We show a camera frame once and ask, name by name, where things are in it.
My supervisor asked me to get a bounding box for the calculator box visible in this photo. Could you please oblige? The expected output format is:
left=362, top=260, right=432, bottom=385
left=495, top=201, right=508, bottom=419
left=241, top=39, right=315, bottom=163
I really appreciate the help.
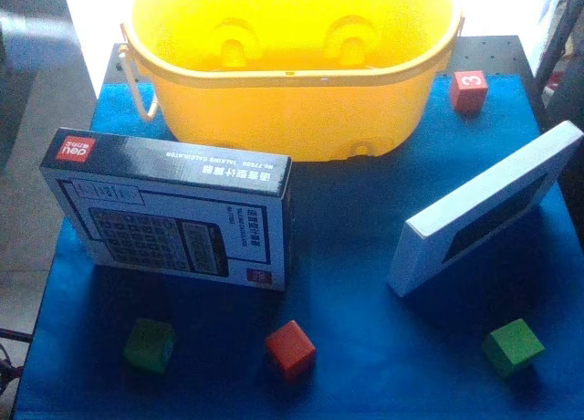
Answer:
left=39, top=127, right=293, bottom=293

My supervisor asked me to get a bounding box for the white box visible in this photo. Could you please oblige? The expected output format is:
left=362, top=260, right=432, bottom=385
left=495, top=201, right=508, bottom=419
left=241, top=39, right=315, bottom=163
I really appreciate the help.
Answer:
left=386, top=120, right=584, bottom=299

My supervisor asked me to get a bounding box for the yellow plastic basin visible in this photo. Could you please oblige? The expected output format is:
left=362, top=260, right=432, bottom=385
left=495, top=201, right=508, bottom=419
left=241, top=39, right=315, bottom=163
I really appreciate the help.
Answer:
left=119, top=0, right=466, bottom=164

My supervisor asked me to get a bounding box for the plain red cube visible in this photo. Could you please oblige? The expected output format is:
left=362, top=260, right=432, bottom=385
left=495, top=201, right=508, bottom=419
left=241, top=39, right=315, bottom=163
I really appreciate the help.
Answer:
left=265, top=320, right=318, bottom=383

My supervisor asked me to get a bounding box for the blue table mat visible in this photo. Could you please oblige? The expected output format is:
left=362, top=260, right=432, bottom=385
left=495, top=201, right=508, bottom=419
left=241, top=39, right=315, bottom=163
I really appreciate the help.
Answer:
left=11, top=72, right=584, bottom=420

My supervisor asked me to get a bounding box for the green cube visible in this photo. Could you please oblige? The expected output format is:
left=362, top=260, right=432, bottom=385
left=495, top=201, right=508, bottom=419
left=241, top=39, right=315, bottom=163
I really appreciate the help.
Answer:
left=482, top=318, right=546, bottom=379
left=121, top=318, right=176, bottom=375

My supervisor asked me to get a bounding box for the red cube with number three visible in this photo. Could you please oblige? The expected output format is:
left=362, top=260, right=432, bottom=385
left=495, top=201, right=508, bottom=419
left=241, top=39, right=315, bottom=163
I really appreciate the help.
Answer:
left=449, top=70, right=489, bottom=115

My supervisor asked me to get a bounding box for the black metal stand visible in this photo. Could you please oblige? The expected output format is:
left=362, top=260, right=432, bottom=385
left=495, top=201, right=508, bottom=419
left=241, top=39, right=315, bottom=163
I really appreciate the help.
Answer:
left=533, top=0, right=584, bottom=120

